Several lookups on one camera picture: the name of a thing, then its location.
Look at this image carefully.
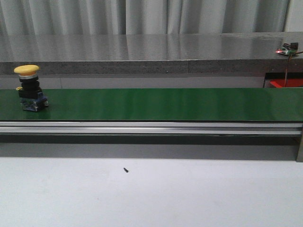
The green conveyor belt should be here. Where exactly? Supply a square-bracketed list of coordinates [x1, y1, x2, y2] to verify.
[0, 88, 303, 122]

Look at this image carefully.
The grey stone back bench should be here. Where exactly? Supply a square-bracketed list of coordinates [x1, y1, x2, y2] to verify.
[0, 32, 303, 75]

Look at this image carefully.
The red plastic bin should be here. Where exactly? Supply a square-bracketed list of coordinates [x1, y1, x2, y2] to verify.
[269, 79, 303, 88]

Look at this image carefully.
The small green circuit board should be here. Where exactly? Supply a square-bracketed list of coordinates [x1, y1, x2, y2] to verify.
[275, 42, 299, 56]

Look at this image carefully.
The grey conveyor support leg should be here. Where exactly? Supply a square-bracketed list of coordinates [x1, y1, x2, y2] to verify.
[294, 128, 303, 163]

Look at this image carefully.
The grey curtain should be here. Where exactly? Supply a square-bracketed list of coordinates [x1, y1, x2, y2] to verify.
[0, 0, 290, 35]

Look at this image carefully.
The aluminium conveyor side rail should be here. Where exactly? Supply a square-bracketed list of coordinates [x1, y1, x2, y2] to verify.
[0, 122, 303, 136]

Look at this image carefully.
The thin sensor cable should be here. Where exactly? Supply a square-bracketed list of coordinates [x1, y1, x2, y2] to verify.
[283, 51, 303, 88]

